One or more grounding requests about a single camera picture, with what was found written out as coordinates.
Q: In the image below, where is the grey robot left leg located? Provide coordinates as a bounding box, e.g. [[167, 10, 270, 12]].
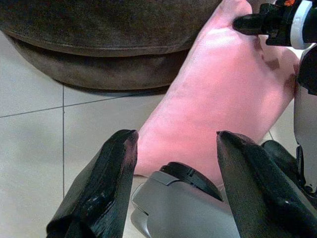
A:
[[130, 162, 241, 238]]

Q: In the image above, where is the grey robot right leg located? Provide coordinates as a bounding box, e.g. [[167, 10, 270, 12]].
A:
[[261, 43, 317, 203]]

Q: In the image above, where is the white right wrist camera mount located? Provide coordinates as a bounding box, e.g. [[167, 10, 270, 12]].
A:
[[289, 0, 317, 50]]

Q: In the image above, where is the brown fabric sofa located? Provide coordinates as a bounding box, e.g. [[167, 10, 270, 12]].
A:
[[0, 0, 225, 92]]

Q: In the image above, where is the grey robot leg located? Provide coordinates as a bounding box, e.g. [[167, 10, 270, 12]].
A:
[[130, 162, 241, 238], [261, 43, 317, 203]]

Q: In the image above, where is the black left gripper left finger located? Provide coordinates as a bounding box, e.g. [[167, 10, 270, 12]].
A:
[[46, 129, 139, 238]]

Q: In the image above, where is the pink pillow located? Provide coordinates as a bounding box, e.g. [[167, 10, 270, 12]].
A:
[[135, 0, 302, 188]]

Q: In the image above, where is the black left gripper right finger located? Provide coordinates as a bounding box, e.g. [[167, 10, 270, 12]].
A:
[[216, 130, 317, 238]]

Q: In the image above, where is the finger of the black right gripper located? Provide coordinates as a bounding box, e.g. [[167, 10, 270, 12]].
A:
[[233, 13, 267, 36]]

